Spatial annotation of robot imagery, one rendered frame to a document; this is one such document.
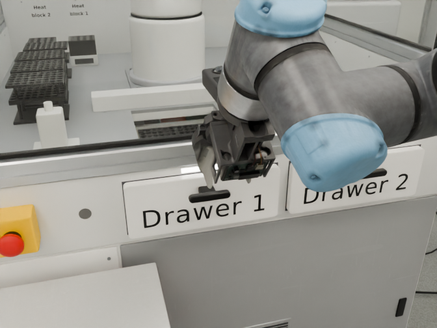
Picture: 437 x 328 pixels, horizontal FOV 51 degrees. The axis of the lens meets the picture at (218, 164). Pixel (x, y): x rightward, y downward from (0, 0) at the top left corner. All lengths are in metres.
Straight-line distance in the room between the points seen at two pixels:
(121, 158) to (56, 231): 0.18
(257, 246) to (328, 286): 0.23
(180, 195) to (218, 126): 0.28
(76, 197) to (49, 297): 0.18
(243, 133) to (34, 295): 0.52
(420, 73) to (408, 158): 0.57
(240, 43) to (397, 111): 0.15
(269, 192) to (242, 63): 0.48
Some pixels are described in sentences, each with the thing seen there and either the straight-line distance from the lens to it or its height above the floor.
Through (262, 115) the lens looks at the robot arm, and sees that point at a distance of 0.49.
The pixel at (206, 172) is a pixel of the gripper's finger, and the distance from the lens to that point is 0.65.
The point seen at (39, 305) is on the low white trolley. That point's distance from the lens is 0.85.
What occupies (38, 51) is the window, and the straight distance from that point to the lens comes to 0.75.
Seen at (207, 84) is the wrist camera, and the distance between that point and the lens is 0.62.
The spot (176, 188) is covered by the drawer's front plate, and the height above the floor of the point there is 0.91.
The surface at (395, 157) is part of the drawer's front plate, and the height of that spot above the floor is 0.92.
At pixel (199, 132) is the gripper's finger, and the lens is 0.60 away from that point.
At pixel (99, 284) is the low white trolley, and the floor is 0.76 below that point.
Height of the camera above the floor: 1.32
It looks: 27 degrees down
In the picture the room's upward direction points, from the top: straight up
